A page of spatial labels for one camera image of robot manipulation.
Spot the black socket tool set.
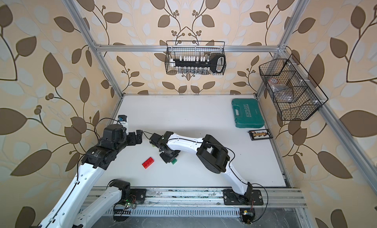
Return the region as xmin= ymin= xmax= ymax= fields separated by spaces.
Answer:
xmin=165 ymin=53 xmax=226 ymax=75

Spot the green plastic tool case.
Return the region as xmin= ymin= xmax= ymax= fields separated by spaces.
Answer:
xmin=231 ymin=98 xmax=265 ymax=129

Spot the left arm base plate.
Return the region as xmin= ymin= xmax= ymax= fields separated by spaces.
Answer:
xmin=118 ymin=188 xmax=147 ymax=205

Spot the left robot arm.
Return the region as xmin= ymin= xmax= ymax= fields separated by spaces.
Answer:
xmin=38 ymin=123 xmax=143 ymax=228

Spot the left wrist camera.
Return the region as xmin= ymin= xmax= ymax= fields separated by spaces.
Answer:
xmin=118 ymin=115 xmax=129 ymax=135

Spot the plastic bag in basket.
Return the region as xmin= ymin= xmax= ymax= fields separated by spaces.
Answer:
xmin=268 ymin=78 xmax=294 ymax=102

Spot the black tray of bits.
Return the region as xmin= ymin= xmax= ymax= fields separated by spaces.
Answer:
xmin=248 ymin=129 xmax=273 ymax=141

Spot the aluminium front rail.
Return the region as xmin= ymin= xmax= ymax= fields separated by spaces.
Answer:
xmin=131 ymin=187 xmax=307 ymax=208

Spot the back wire basket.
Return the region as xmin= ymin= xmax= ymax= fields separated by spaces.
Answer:
xmin=165 ymin=40 xmax=226 ymax=75

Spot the red lego brick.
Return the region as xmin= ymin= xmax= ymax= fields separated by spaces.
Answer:
xmin=142 ymin=157 xmax=155 ymax=169

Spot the right wall wire basket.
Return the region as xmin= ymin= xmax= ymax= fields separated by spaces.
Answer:
xmin=259 ymin=54 xmax=329 ymax=121

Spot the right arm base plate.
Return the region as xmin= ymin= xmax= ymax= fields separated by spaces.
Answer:
xmin=222 ymin=189 xmax=264 ymax=206

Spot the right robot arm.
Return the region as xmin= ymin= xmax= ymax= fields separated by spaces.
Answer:
xmin=150 ymin=131 xmax=253 ymax=200

